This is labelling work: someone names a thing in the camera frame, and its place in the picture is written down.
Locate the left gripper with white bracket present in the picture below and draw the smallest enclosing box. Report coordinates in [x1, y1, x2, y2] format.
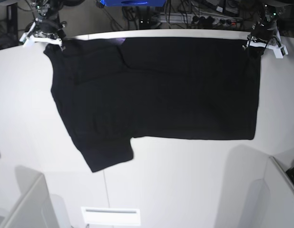
[242, 21, 288, 58]

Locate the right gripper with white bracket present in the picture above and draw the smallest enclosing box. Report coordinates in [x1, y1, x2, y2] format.
[19, 20, 66, 50]

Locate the black T-shirt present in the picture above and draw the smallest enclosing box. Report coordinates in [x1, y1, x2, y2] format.
[44, 37, 261, 172]

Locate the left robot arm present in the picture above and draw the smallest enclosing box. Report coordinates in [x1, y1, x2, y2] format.
[242, 0, 293, 59]

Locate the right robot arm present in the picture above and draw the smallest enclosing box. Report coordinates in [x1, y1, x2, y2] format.
[20, 0, 67, 50]

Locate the blue box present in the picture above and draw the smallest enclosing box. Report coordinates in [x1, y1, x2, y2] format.
[99, 0, 166, 7]

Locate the white partition left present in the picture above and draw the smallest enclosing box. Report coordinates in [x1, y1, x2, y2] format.
[0, 173, 59, 228]

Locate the white partition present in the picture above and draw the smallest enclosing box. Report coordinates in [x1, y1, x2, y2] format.
[267, 157, 294, 228]
[0, 173, 59, 228]

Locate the white partition right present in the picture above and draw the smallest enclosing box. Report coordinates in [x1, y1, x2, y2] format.
[267, 157, 294, 228]

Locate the white slotted tray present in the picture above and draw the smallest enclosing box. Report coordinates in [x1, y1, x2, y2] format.
[81, 207, 141, 226]

